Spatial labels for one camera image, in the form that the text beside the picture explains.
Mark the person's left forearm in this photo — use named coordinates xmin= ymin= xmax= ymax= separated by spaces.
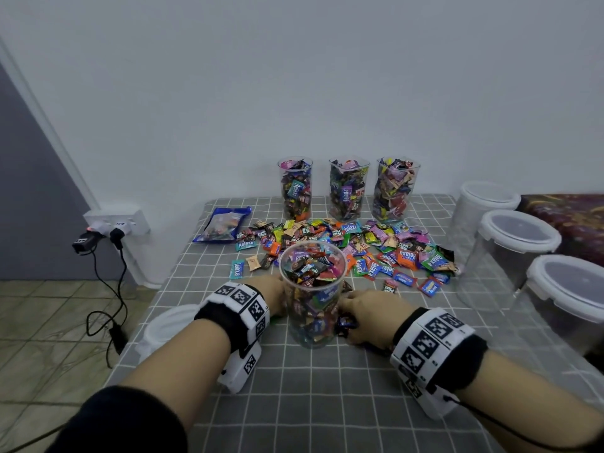
xmin=123 ymin=320 xmax=232 ymax=430

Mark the black marker-tagged right wristband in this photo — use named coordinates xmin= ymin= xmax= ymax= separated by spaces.
xmin=389 ymin=306 xmax=489 ymax=393

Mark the pile of colourful candies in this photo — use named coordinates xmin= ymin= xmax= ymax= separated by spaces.
xmin=229 ymin=216 xmax=464 ymax=340

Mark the person's right hand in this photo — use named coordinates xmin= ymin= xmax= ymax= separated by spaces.
xmin=338 ymin=288 xmax=421 ymax=353

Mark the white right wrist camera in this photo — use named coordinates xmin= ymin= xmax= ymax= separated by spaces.
xmin=401 ymin=372 xmax=461 ymax=419

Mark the blue snack packet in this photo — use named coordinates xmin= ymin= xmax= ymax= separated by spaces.
xmin=193 ymin=206 xmax=253 ymax=244

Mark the black marker-tagged wristband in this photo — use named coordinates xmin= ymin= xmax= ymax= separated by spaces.
xmin=195 ymin=282 xmax=272 ymax=353
xmin=389 ymin=306 xmax=489 ymax=393

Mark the white wall socket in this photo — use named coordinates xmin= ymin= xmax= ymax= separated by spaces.
xmin=83 ymin=208 xmax=151 ymax=236

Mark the tall transparent plastic jar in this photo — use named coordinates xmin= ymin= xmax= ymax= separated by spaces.
xmin=277 ymin=158 xmax=313 ymax=221

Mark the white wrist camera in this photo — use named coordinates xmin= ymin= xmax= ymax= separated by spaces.
xmin=217 ymin=340 xmax=264 ymax=394
xmin=401 ymin=372 xmax=461 ymax=419

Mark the person's right forearm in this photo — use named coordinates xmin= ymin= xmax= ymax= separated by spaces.
xmin=462 ymin=349 xmax=604 ymax=451

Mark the person's left hand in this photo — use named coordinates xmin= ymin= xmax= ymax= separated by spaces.
xmin=247 ymin=273 xmax=289 ymax=317

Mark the black marker-tagged left wristband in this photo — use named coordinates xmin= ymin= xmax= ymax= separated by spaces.
xmin=195 ymin=282 xmax=272 ymax=353

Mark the small transparent plastic jar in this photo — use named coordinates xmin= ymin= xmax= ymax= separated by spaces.
xmin=278 ymin=240 xmax=349 ymax=347
xmin=372 ymin=157 xmax=422 ymax=225
xmin=328 ymin=158 xmax=370 ymax=223

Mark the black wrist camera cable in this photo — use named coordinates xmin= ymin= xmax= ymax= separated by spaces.
xmin=444 ymin=393 xmax=604 ymax=451

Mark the grey door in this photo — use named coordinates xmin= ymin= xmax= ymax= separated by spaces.
xmin=0 ymin=61 xmax=96 ymax=281

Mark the black power plug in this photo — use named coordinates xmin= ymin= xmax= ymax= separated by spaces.
xmin=72 ymin=229 xmax=126 ymax=255

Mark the dark patterned cloth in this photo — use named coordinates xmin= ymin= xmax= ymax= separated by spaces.
xmin=519 ymin=193 xmax=604 ymax=270

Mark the black power cable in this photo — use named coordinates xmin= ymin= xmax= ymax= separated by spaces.
xmin=85 ymin=245 xmax=130 ymax=369

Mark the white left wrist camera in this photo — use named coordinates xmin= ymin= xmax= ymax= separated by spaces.
xmin=217 ymin=340 xmax=264 ymax=394

